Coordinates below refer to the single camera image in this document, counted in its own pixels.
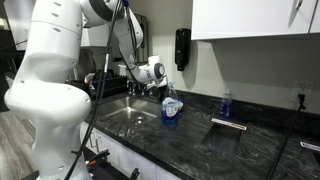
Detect countertop waste chute opening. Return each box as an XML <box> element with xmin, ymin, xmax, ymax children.
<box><xmin>200</xmin><ymin>117</ymin><xmax>248</xmax><ymax>156</ymax></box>
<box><xmin>299</xmin><ymin>141</ymin><xmax>320</xmax><ymax>168</ymax></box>

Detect black wall soap dispenser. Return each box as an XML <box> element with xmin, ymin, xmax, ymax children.
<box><xmin>174</xmin><ymin>27</ymin><xmax>192</xmax><ymax>72</ymax></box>

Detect black power cord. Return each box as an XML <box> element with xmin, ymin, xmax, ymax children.
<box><xmin>265</xmin><ymin>93</ymin><xmax>307</xmax><ymax>180</ymax></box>

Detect dark round plate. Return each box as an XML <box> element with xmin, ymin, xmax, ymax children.
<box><xmin>91</xmin><ymin>68</ymin><xmax>116</xmax><ymax>83</ymax></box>

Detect white paper towel sheet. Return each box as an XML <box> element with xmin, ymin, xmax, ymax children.
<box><xmin>117</xmin><ymin>63</ymin><xmax>128</xmax><ymax>78</ymax></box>

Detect small blue soap bottle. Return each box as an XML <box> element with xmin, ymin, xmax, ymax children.
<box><xmin>219</xmin><ymin>88</ymin><xmax>234</xmax><ymax>120</ymax></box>

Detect steel paper towel dispenser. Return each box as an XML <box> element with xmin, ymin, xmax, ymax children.
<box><xmin>111</xmin><ymin>13</ymin><xmax>150</xmax><ymax>64</ymax></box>

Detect black dish rack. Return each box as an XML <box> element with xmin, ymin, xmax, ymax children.
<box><xmin>87</xmin><ymin>75</ymin><xmax>130</xmax><ymax>101</ymax></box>

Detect stainless steel sink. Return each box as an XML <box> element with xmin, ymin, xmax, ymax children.
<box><xmin>94</xmin><ymin>94</ymin><xmax>163</xmax><ymax>130</ymax></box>

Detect white wall outlet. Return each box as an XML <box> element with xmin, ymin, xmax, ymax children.
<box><xmin>289</xmin><ymin>79</ymin><xmax>315</xmax><ymax>104</ymax></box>

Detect base cabinet fronts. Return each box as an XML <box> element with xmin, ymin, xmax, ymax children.
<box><xmin>78</xmin><ymin>119</ymin><xmax>183</xmax><ymax>180</ymax></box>

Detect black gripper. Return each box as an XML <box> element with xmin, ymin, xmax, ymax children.
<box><xmin>145</xmin><ymin>82</ymin><xmax>168</xmax><ymax>105</ymax></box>

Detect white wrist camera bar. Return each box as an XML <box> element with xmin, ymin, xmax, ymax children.
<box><xmin>143</xmin><ymin>79</ymin><xmax>168</xmax><ymax>92</ymax></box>

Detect metal cabinet pull handle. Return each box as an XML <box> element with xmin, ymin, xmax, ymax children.
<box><xmin>95</xmin><ymin>136</ymin><xmax>105</xmax><ymax>154</ymax></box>
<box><xmin>88</xmin><ymin>131</ymin><xmax>98</xmax><ymax>150</ymax></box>

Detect small white bowl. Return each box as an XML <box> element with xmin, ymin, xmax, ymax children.
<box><xmin>174</xmin><ymin>100</ymin><xmax>185</xmax><ymax>114</ymax></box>

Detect black clamp with orange tip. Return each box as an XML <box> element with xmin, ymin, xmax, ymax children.
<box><xmin>84</xmin><ymin>148</ymin><xmax>111</xmax><ymax>168</ymax></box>

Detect large blue dish soap bottle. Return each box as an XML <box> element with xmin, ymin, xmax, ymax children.
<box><xmin>161</xmin><ymin>81</ymin><xmax>183</xmax><ymax>126</ymax></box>

